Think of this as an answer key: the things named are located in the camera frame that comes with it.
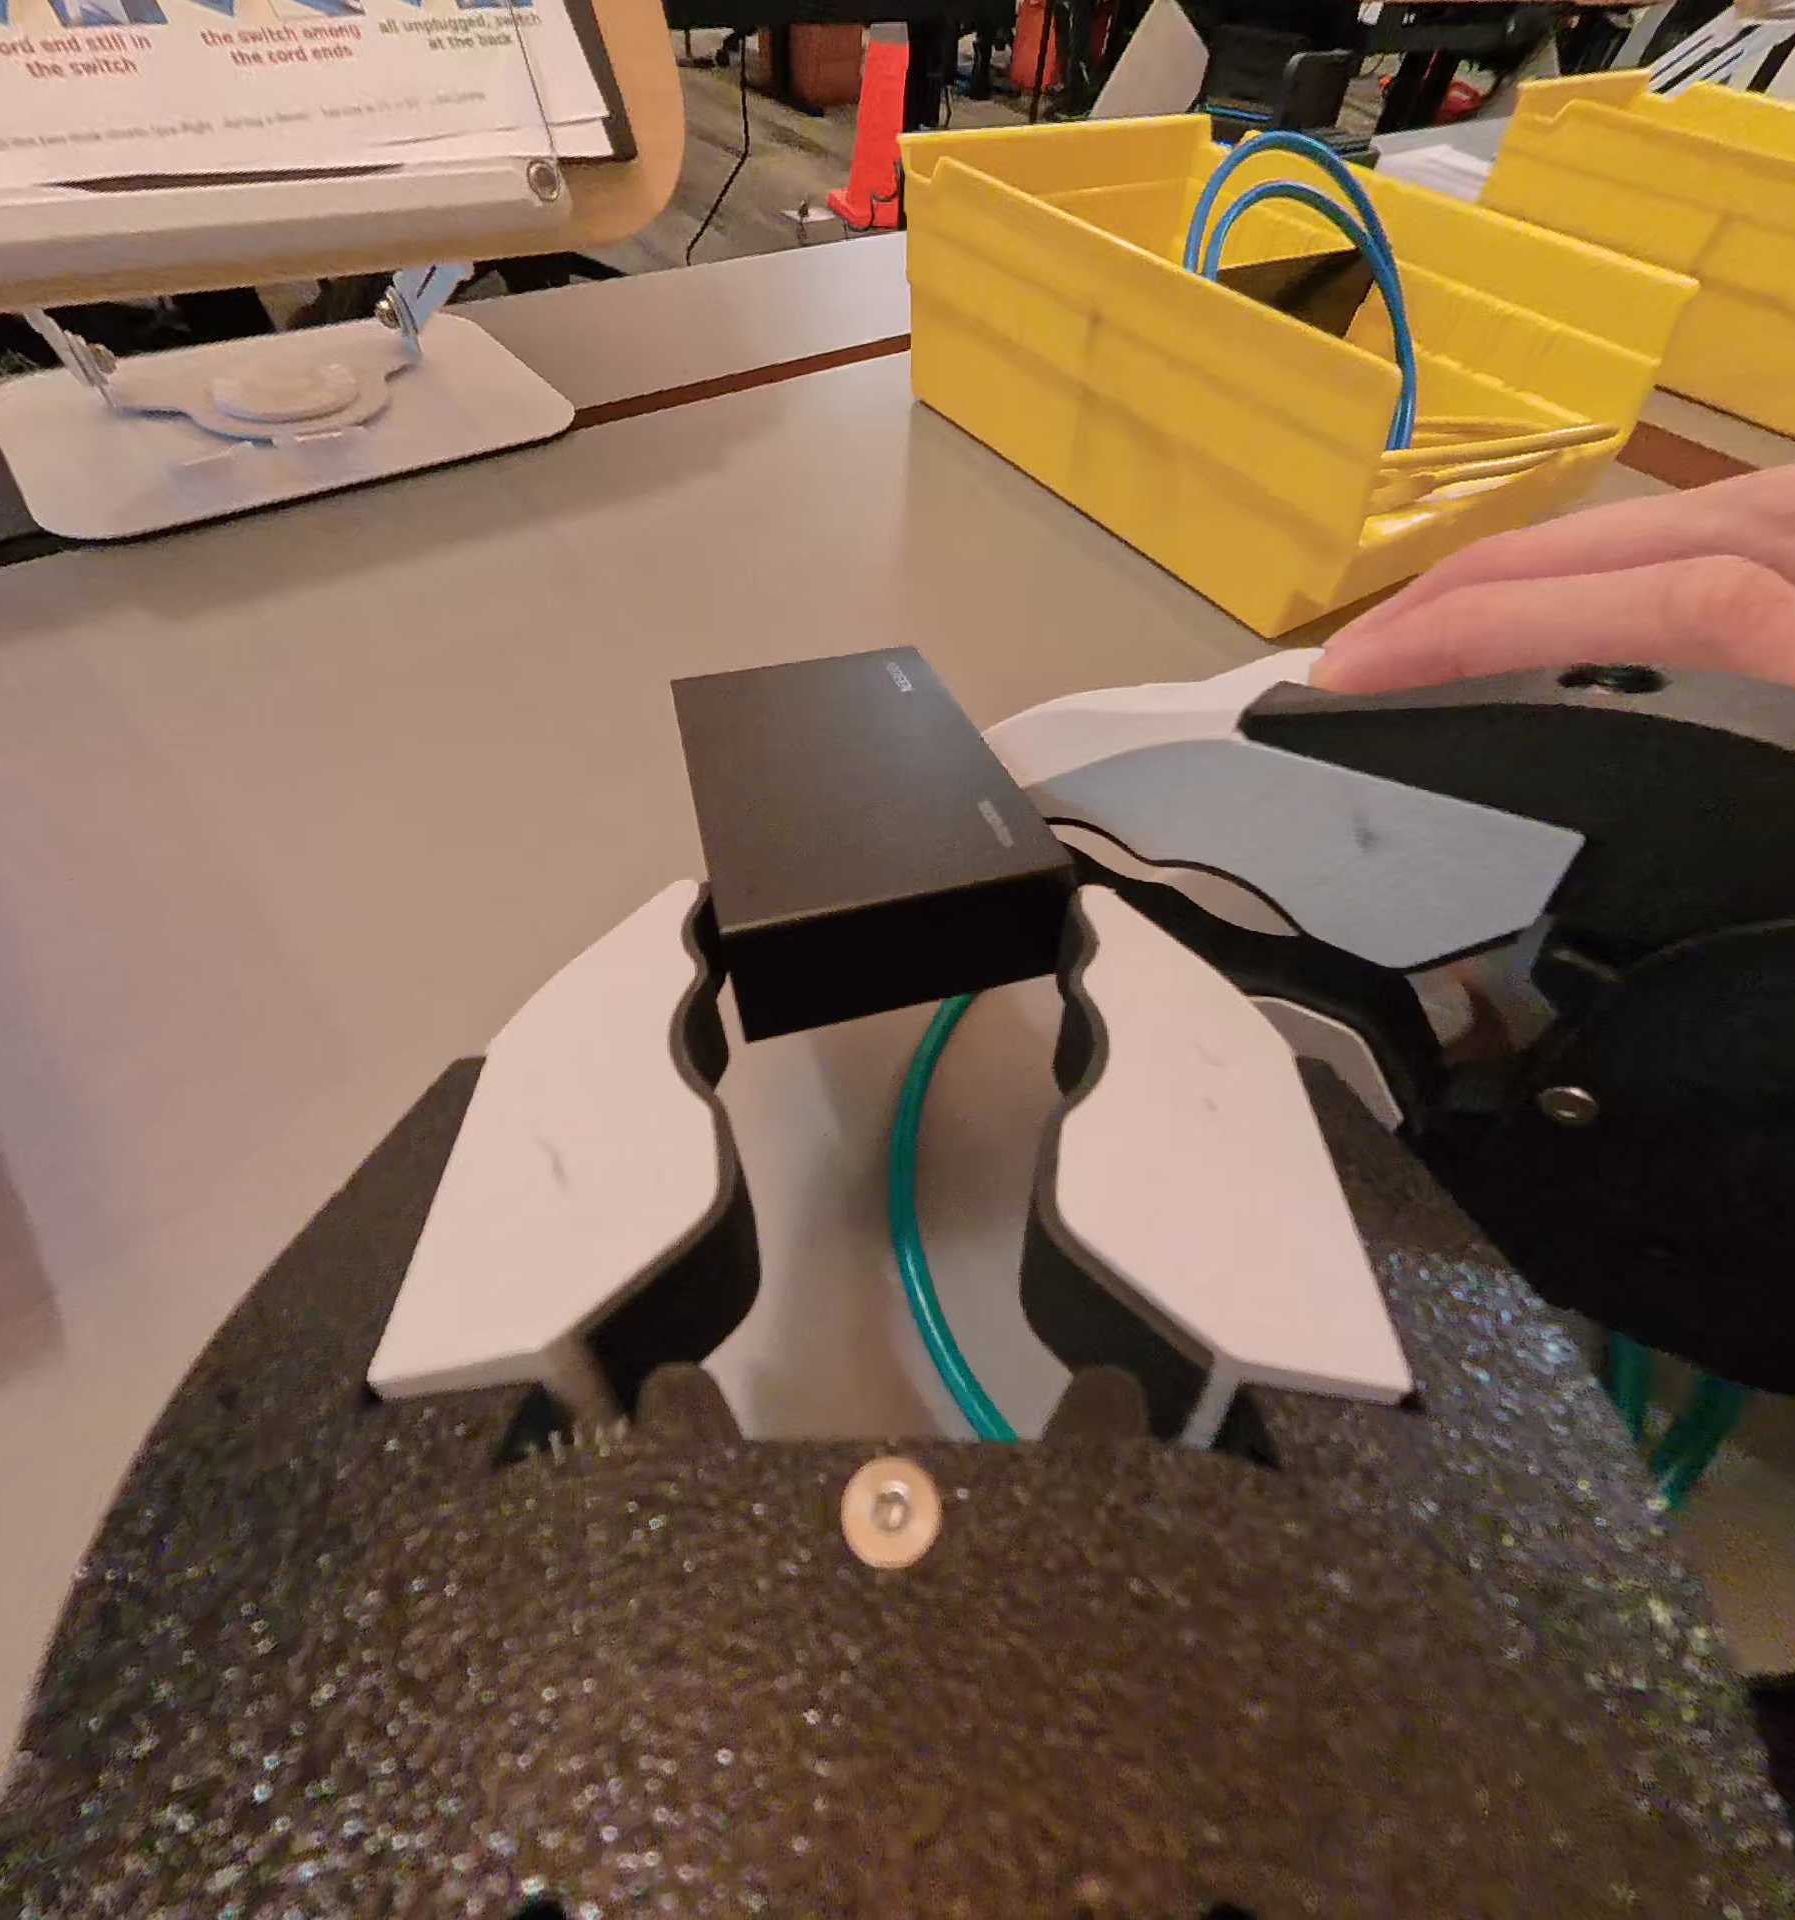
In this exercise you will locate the black network switch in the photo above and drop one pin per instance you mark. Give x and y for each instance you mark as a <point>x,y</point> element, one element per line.
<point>837,780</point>

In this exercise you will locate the wooden instruction clipboard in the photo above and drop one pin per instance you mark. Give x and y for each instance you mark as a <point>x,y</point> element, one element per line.
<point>238,89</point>

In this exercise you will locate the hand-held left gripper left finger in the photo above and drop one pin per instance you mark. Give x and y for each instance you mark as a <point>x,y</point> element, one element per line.
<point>554,1184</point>

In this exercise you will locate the orange traffic cone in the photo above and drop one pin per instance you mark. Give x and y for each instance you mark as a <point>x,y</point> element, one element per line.
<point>876,136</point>

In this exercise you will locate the person's right hand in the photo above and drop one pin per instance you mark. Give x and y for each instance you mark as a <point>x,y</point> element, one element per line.
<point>1663,601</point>

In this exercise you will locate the white clipboard stand base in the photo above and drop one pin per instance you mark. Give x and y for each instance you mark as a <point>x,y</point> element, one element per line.
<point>432,406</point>

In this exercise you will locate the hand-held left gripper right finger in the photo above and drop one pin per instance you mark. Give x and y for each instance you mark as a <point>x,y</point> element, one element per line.
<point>1211,1184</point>

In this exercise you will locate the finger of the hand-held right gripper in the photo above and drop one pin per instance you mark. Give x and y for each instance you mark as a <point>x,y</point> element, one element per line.
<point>1333,1057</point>
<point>1287,839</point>

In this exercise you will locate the grey panel board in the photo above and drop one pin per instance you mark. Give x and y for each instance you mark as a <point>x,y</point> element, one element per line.
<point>1152,60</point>

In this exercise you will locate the yellow plastic bin with divider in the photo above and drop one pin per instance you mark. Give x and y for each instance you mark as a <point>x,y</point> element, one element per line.
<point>1137,419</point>

